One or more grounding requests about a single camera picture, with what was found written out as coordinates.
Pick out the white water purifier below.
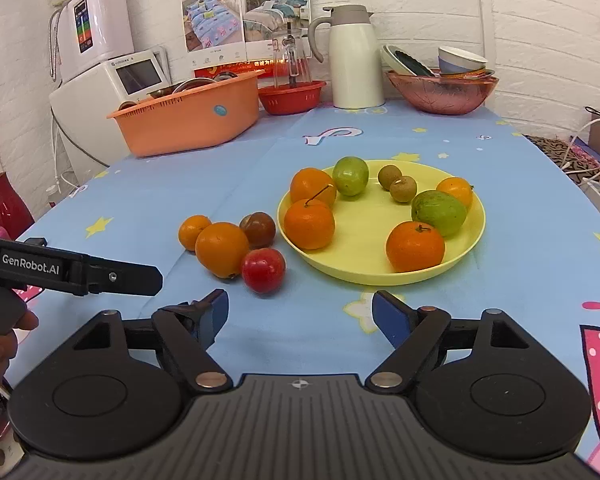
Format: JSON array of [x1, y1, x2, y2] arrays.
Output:
[[50, 0, 136, 83]]

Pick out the orange mandarin with stem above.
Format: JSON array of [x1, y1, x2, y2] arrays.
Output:
[[283, 184, 336, 251]]

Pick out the green mango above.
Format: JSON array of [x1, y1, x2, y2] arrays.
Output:
[[411, 190, 468, 238]]

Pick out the stacked green white plates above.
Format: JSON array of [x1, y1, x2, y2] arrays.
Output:
[[380, 44, 438, 78]]

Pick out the white charger cable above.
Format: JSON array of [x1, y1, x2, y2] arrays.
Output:
[[561, 119, 600, 177]]

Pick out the deep orange mandarin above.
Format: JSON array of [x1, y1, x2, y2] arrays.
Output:
[[385, 221, 446, 274]]

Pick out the large orange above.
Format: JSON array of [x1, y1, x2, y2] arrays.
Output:
[[195, 222, 251, 279]]

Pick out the orange plastic basket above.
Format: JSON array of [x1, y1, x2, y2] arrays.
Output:
[[106, 70, 266, 158]]

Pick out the round green fruit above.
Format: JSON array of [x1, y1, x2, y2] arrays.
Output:
[[332, 156, 370, 197]]

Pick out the small orange kumquat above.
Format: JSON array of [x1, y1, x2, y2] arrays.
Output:
[[436, 177, 475, 211]]

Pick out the steel dish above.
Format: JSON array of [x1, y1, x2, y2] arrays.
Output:
[[169, 77, 219, 97]]

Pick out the red plastic basket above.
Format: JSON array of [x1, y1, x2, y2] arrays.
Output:
[[257, 80, 327, 116]]

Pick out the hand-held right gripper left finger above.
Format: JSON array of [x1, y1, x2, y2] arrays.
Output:
[[75, 288, 232, 393]]

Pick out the stacked white blue bowls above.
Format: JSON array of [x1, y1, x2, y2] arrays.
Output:
[[437, 46, 496, 79]]

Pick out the white thermos jug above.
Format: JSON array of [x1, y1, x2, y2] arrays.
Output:
[[307, 5, 386, 110]]

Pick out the red chair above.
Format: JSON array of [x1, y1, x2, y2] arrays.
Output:
[[0, 172, 36, 239]]

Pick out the red cherry tomato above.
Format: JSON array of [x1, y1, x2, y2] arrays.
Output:
[[240, 247, 287, 294]]

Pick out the wall poster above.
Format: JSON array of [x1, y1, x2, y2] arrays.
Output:
[[179, 0, 313, 79]]

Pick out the white appliance with screen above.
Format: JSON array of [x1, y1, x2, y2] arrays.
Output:
[[49, 46, 172, 186]]

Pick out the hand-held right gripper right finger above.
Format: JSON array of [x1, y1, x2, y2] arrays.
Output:
[[367, 290, 528, 393]]

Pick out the white power cable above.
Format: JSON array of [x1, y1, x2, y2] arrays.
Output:
[[49, 112, 83, 197]]

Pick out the yellow plastic plate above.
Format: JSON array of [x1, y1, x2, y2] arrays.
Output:
[[277, 160, 487, 287]]

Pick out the dark red jujube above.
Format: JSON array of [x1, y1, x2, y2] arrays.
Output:
[[239, 212, 277, 249]]

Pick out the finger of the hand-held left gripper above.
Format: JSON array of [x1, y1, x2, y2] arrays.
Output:
[[85, 256, 164, 297]]

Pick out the small orange mandarin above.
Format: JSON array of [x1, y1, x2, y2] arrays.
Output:
[[178, 215, 213, 252]]

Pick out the brown longan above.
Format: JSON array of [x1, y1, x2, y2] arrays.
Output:
[[389, 176, 418, 204], [378, 164, 403, 191]]

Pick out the patterned dark cloth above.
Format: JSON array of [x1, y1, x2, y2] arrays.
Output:
[[524, 134, 600, 177]]

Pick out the blue printed tablecloth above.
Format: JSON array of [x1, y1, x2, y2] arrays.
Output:
[[0, 100, 600, 466]]

